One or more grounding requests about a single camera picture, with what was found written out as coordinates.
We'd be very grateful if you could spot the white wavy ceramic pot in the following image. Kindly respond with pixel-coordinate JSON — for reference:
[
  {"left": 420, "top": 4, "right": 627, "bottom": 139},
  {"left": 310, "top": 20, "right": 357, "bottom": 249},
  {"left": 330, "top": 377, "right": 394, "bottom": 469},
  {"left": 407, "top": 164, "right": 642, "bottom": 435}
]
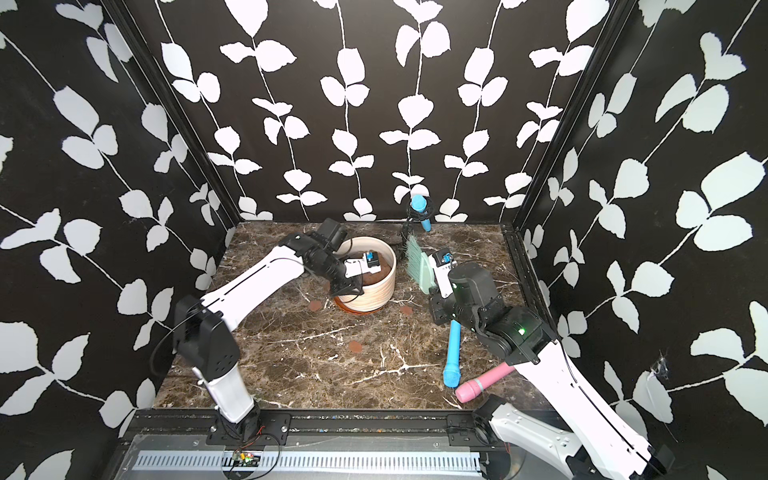
[{"left": 336, "top": 236, "right": 397, "bottom": 311}]

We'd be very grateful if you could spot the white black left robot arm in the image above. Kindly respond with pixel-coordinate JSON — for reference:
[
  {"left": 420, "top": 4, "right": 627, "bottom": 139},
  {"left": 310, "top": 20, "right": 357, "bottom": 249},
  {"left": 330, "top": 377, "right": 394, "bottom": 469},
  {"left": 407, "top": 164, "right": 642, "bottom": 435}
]
[{"left": 172, "top": 219, "right": 381, "bottom": 425}]

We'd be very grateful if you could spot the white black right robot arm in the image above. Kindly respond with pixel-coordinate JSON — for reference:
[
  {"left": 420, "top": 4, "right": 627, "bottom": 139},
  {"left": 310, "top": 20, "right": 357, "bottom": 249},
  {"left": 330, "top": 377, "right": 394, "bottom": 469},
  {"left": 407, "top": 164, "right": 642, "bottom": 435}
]
[{"left": 429, "top": 262, "right": 674, "bottom": 479}]

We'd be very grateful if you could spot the orange plastic pot saucer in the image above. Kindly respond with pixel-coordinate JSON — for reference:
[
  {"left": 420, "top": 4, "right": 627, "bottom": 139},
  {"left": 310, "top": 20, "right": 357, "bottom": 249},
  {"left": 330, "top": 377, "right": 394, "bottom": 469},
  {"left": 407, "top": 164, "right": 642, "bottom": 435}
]
[{"left": 333, "top": 297, "right": 383, "bottom": 315}]

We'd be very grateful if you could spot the brown soil in pot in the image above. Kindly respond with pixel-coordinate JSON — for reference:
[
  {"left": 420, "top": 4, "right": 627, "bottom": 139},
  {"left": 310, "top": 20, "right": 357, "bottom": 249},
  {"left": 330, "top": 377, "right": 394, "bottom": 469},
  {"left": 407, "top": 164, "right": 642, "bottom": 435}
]
[{"left": 362, "top": 260, "right": 392, "bottom": 286}]

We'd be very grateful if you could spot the blue handheld microphone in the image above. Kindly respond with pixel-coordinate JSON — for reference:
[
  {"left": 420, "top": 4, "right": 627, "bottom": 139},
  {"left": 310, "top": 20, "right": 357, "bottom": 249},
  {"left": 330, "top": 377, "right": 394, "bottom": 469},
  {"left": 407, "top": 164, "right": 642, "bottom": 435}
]
[{"left": 443, "top": 320, "right": 461, "bottom": 388}]

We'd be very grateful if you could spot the pink handheld microphone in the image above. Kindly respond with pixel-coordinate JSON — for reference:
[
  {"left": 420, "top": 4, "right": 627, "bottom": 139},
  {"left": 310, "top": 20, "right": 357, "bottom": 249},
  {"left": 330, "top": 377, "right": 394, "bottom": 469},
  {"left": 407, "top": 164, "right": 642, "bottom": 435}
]
[{"left": 455, "top": 362, "right": 516, "bottom": 404}]

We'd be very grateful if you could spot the blue microphone on stand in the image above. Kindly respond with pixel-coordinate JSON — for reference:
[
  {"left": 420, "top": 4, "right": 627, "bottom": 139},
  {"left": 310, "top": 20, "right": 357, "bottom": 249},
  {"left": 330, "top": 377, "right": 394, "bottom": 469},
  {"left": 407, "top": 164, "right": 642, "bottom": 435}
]
[{"left": 409, "top": 194, "right": 432, "bottom": 232}]

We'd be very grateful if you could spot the small green circuit board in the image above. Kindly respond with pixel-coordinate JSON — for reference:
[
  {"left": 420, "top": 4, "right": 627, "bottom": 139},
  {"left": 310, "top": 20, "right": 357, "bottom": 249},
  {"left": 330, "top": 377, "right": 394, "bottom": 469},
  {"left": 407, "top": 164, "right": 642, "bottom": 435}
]
[{"left": 231, "top": 452, "right": 260, "bottom": 469}]

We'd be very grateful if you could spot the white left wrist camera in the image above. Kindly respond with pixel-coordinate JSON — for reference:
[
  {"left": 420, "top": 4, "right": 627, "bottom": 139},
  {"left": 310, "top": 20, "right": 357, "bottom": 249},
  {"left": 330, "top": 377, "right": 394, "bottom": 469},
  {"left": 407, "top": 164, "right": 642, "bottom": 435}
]
[{"left": 344, "top": 251, "right": 381, "bottom": 278}]

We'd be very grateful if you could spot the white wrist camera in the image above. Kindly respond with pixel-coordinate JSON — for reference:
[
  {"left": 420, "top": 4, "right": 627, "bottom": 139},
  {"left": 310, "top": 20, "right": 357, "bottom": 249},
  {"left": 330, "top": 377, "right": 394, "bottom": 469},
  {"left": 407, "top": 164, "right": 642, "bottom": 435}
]
[
  {"left": 344, "top": 251, "right": 381, "bottom": 278},
  {"left": 429, "top": 248, "right": 457, "bottom": 298}
]

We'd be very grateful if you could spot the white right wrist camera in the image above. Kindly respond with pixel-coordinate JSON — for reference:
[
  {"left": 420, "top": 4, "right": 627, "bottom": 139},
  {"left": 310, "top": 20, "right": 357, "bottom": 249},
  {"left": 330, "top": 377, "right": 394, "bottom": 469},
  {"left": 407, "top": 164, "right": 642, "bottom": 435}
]
[{"left": 429, "top": 248, "right": 457, "bottom": 298}]

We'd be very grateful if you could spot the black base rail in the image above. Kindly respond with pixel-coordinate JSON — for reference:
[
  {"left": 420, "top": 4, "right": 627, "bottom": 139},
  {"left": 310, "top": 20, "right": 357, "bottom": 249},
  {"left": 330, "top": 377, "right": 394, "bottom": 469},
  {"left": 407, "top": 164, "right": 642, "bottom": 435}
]
[{"left": 123, "top": 409, "right": 503, "bottom": 449}]

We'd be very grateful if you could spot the white slotted cable duct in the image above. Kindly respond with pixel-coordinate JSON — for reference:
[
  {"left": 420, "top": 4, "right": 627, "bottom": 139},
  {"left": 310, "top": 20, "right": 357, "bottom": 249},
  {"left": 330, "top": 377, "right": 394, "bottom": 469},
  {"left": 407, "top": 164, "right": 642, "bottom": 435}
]
[{"left": 129, "top": 450, "right": 482, "bottom": 475}]

